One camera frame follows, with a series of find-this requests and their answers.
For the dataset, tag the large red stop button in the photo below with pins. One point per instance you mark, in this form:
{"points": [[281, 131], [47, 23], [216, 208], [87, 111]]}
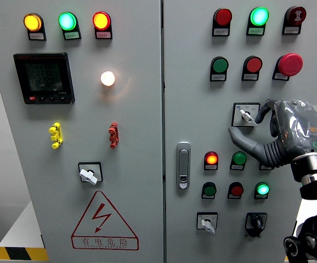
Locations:
{"points": [[290, 64]]}

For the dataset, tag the green push button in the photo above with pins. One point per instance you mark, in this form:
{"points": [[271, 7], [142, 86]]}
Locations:
{"points": [[209, 190], [239, 159], [220, 65]]}

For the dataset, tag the green lit indicator lamp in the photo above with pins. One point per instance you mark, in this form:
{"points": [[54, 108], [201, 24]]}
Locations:
{"points": [[259, 16], [67, 21], [262, 189]]}

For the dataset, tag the white cabinet plinth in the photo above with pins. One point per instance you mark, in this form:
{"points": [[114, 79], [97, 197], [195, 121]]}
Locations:
{"points": [[21, 233], [309, 211]]}

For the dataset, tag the red-orange lit indicator lamp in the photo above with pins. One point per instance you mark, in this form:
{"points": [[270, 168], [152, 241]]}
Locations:
{"points": [[211, 159], [101, 20]]}

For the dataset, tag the black cabinet hinge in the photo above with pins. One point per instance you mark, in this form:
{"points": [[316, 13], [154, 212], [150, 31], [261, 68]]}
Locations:
{"points": [[42, 241], [294, 228]]}

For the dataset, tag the pale grey cabinet door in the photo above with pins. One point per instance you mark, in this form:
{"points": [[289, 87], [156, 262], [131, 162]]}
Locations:
{"points": [[136, 123], [197, 109]]}

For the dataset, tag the red and black buzzer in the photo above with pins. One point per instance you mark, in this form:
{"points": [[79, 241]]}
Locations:
{"points": [[295, 15]]}

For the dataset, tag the silver door lock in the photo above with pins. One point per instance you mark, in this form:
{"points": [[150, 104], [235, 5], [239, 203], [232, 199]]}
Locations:
{"points": [[183, 164]]}

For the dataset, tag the red indicator lamp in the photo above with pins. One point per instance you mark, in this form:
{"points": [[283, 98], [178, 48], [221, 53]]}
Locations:
{"points": [[223, 17]]}

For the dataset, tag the white glowing lamp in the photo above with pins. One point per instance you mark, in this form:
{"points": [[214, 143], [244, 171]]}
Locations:
{"points": [[107, 79]]}

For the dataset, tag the red warning triangle sign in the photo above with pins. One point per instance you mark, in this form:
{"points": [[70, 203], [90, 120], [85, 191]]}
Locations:
{"points": [[101, 213]]}

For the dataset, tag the black digital display meter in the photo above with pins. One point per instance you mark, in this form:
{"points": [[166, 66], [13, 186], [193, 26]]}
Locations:
{"points": [[44, 78]]}

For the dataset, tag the yellow indicator lamp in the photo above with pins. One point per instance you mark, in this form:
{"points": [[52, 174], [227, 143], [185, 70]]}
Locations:
{"points": [[32, 22]]}

